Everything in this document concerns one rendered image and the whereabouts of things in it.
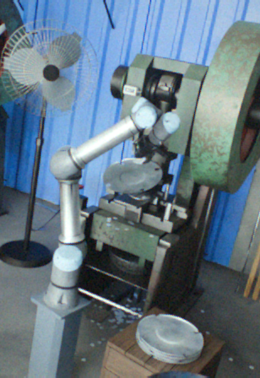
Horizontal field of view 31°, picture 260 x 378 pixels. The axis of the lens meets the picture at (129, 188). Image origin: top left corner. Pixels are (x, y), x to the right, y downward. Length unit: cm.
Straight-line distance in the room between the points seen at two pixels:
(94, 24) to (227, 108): 223
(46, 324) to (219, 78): 126
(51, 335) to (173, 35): 246
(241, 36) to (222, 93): 28
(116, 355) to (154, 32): 250
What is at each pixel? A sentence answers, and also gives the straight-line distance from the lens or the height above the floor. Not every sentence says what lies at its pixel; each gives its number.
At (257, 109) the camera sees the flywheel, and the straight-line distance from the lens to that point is 230.
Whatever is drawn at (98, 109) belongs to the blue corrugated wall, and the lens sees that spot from 398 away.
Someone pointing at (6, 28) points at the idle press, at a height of 149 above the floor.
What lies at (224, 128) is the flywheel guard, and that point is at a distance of 199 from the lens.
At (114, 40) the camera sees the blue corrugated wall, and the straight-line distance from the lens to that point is 392.
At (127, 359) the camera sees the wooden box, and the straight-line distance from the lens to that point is 203.
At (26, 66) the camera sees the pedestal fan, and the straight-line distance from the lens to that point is 291.
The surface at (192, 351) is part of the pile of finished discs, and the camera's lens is 206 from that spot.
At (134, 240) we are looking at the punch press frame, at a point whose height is 57.
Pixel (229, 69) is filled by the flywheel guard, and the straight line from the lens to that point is 202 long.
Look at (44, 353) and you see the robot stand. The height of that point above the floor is 22.
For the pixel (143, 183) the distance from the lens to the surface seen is 229.
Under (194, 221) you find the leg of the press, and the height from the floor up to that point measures 63.
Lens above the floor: 154
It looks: 17 degrees down
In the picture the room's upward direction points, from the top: 11 degrees clockwise
